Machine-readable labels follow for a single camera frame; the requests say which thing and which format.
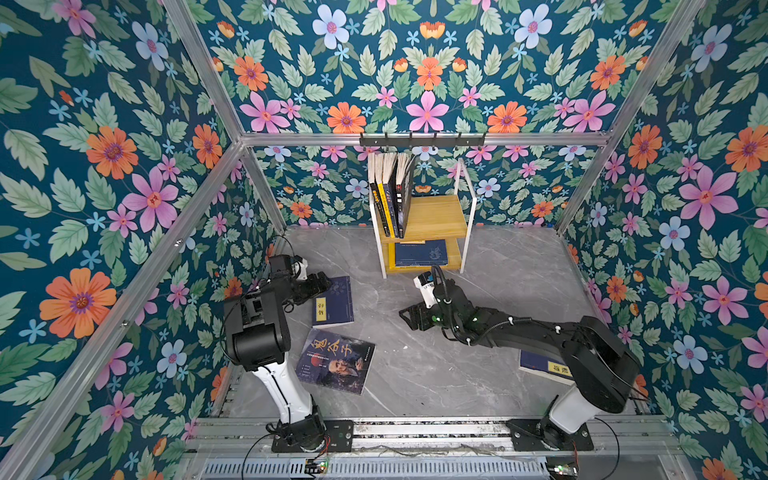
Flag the yellow cartoon cover book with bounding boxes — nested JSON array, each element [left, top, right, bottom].
[[373, 152, 398, 238]]

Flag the black book white characters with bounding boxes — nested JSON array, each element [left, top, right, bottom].
[[395, 152, 414, 239]]

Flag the dark portrait book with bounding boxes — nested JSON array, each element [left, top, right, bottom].
[[295, 329, 376, 395], [382, 152, 402, 238]]

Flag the navy book yellow label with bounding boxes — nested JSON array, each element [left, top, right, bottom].
[[394, 240, 449, 268]]

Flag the black book leaning on shelf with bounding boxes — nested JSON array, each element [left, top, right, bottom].
[[368, 152, 390, 237]]

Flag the black hook rail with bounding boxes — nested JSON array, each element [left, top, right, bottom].
[[358, 132, 486, 149]]

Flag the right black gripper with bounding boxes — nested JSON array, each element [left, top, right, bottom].
[[397, 297, 461, 333]]

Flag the white wooden two-tier shelf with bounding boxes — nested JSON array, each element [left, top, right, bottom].
[[368, 160, 477, 276]]

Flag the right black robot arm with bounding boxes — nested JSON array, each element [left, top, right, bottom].
[[399, 280, 640, 437]]

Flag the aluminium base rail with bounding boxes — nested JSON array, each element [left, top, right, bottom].
[[185, 416, 679, 460]]

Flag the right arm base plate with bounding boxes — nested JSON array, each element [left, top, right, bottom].
[[505, 418, 594, 452]]

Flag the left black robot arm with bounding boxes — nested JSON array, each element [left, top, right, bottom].
[[223, 254, 331, 451]]

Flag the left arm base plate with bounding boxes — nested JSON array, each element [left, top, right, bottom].
[[271, 420, 355, 455]]

